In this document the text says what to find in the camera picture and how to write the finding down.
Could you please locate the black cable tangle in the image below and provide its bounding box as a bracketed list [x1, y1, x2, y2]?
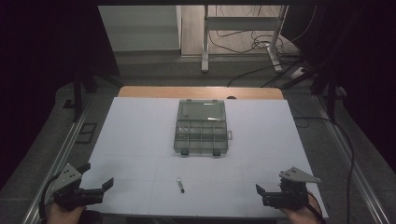
[207, 5, 318, 88]

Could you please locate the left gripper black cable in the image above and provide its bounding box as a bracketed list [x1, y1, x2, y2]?
[37, 174, 64, 222]

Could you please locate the aluminium rail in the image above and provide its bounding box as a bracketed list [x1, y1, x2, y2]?
[21, 92, 94, 224]
[313, 94, 390, 224]

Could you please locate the clear grey compartment box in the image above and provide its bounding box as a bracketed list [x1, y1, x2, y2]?
[173, 98, 233, 158]

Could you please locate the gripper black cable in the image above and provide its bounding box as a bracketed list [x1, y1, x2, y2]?
[306, 190, 327, 224]
[37, 174, 64, 222]

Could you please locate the white board table cover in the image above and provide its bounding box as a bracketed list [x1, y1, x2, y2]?
[79, 96, 330, 219]

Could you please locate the person's left hand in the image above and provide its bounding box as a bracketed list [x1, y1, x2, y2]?
[46, 201, 87, 224]

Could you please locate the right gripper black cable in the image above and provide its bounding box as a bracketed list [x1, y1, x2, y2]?
[306, 190, 327, 224]

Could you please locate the person's right hand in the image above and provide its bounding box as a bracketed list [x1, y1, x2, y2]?
[279, 195, 322, 224]

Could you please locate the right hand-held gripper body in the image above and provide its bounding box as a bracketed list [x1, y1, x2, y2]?
[262, 166, 322, 211]

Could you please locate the small dark screw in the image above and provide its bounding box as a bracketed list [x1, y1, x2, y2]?
[176, 176, 186, 194]

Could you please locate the white metal desk frame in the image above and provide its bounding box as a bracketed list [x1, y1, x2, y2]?
[201, 5, 290, 75]

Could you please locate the black metal stand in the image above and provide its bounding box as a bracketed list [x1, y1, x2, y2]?
[281, 55, 348, 122]
[63, 63, 124, 123]

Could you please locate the white power strip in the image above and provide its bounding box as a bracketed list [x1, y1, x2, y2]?
[289, 66, 306, 80]

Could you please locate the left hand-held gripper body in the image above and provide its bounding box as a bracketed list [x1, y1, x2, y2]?
[46, 163, 105, 211]

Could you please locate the long black floor cable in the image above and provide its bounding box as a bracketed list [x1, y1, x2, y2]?
[292, 102, 356, 224]

